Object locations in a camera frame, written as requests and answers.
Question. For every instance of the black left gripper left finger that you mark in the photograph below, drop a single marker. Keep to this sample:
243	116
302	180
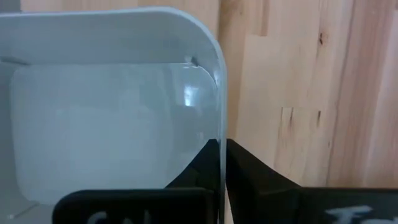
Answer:
140	205

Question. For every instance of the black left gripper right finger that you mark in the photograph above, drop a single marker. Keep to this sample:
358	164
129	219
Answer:
280	202

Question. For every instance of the grey plastic bin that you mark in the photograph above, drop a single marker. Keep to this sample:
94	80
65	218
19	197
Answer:
109	124

